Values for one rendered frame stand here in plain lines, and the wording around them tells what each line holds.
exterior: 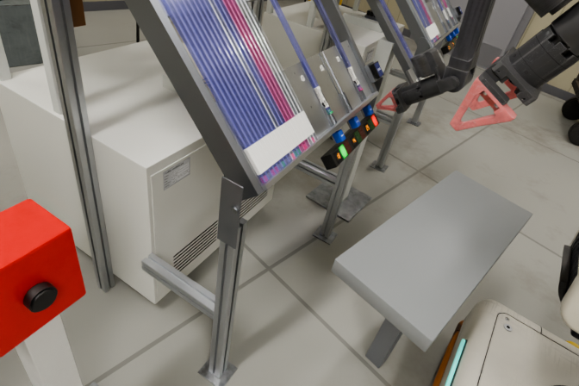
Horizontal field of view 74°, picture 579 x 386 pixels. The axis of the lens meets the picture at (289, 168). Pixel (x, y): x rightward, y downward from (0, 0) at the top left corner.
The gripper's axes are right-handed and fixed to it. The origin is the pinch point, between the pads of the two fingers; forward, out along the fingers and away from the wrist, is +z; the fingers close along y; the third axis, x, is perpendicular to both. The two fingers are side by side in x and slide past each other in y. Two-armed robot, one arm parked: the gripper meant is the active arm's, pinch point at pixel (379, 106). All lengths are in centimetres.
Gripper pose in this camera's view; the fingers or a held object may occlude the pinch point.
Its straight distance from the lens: 125.1
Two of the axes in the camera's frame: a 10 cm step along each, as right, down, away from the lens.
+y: -5.2, 4.5, -7.3
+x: 4.5, 8.7, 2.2
